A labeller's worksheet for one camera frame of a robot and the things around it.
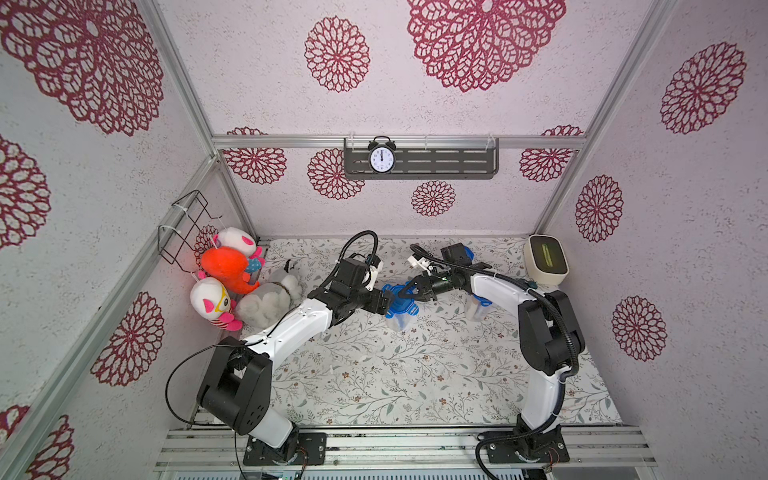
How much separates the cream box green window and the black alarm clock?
0.61 m

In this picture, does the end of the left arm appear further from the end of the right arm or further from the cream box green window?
→ the cream box green window

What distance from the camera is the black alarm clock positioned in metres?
0.91

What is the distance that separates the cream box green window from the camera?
1.05 m
